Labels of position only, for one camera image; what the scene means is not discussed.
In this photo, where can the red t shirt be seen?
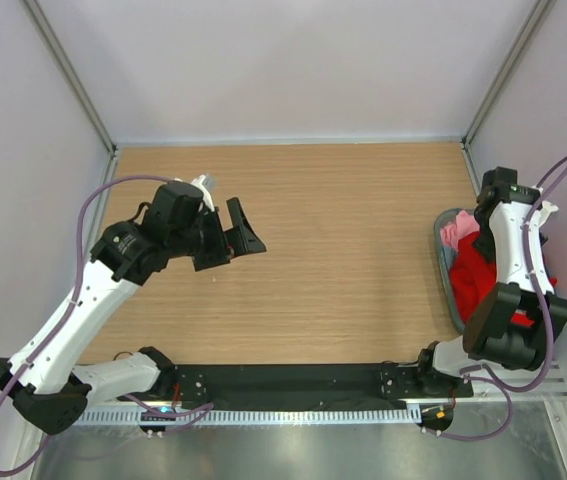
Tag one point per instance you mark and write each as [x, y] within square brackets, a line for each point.
[471, 277]

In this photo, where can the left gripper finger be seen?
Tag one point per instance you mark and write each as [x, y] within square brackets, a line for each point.
[237, 214]
[243, 241]

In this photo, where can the slotted cable duct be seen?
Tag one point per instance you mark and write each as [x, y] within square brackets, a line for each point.
[127, 415]

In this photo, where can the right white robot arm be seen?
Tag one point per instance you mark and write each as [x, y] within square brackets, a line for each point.
[511, 333]

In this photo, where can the teal plastic laundry basket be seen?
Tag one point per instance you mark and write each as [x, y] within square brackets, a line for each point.
[445, 257]

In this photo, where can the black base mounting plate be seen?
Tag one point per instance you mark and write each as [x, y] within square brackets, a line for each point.
[310, 387]

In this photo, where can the light pink t shirt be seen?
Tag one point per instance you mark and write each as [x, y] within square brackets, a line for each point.
[461, 226]

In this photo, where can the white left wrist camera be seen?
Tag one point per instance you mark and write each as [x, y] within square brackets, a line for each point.
[196, 194]

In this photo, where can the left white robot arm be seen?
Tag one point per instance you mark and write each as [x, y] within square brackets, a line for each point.
[44, 380]

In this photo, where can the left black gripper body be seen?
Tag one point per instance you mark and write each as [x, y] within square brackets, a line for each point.
[208, 244]

